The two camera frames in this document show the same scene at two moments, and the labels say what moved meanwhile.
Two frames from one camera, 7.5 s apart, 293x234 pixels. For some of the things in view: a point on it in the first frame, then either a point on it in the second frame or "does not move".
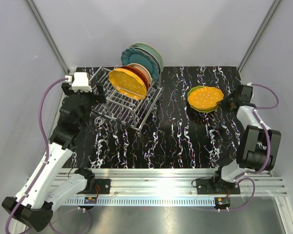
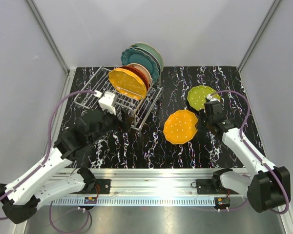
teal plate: (134, 56) does not move
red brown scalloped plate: (135, 71) does not move
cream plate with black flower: (142, 69) does not move
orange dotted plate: (205, 97) to (180, 126)
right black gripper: (223, 102) to (202, 113)
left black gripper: (97, 99) to (125, 124)
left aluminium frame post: (36, 13) does not move
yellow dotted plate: (128, 83) does not move
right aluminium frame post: (269, 15) does not move
